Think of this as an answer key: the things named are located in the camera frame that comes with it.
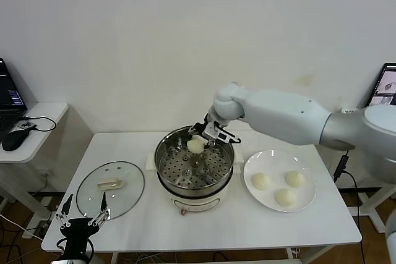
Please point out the white work table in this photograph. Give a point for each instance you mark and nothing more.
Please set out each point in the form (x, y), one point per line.
(216, 233)

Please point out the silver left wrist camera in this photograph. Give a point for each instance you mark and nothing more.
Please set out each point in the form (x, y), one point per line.
(74, 261)

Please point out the black laptop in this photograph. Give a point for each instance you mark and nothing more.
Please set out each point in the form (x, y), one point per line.
(9, 91)

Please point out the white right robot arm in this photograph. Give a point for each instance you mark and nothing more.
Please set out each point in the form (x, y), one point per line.
(278, 115)

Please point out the cream electric cooking pot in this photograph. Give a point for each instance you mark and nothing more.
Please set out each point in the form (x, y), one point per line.
(198, 202)

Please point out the small black usb hub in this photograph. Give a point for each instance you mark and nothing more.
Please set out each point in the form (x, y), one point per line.
(27, 125)

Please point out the white wall socket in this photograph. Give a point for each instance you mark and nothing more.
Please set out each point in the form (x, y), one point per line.
(46, 175)

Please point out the white round plate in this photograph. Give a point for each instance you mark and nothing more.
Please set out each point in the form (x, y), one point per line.
(278, 162)

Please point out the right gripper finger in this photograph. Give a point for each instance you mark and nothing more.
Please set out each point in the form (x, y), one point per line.
(211, 143)
(192, 132)

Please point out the white steamed baozi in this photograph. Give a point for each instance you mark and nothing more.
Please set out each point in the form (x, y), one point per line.
(294, 179)
(196, 146)
(261, 181)
(285, 197)

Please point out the black computer mouse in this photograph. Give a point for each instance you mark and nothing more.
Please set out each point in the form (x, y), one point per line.
(14, 140)

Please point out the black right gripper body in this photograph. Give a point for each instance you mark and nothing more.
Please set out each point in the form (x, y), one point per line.
(202, 128)

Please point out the white side table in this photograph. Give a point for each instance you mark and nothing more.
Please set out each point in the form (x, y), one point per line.
(46, 121)
(379, 222)

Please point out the stainless steel steamer basket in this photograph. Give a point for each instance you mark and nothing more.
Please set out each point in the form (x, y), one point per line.
(168, 152)

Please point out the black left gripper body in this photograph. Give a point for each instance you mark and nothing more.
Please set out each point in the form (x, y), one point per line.
(77, 230)

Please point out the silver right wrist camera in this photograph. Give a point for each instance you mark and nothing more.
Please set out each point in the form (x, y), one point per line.
(221, 135)

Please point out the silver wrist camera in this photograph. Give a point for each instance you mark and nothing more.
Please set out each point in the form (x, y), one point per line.
(221, 135)
(74, 261)

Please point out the grey laptop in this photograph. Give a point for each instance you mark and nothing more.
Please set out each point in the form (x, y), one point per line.
(386, 81)

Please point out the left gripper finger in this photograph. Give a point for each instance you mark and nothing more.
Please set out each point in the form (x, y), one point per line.
(66, 210)
(104, 208)

